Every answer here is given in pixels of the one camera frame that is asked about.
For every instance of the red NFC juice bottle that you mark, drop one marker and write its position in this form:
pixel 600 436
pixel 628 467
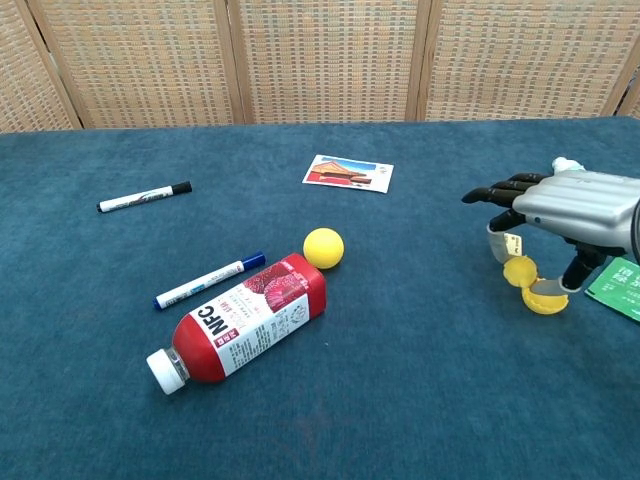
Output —
pixel 250 320

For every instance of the white green plastic bottle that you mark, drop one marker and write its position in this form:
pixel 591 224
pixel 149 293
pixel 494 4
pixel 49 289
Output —
pixel 565 164

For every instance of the cream mahjong tile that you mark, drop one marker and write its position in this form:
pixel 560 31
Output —
pixel 515 245

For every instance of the black capped whiteboard marker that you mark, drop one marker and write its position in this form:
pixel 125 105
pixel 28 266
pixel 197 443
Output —
pixel 140 197

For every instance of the blue capped whiteboard marker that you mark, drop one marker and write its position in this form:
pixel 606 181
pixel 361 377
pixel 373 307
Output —
pixel 210 280

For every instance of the palace photo postcard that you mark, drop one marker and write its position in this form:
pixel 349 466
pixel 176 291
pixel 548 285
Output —
pixel 348 173

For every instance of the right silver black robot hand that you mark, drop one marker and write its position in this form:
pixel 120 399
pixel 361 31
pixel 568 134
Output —
pixel 580 205

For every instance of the green sachet packet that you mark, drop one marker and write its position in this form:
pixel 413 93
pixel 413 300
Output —
pixel 617 290

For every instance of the yellow ball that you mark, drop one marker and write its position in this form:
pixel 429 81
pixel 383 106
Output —
pixel 323 248

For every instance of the woven bamboo folding screen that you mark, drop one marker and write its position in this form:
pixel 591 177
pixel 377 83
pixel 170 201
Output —
pixel 325 60

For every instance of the small yellow toy piece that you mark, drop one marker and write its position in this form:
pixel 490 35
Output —
pixel 520 271

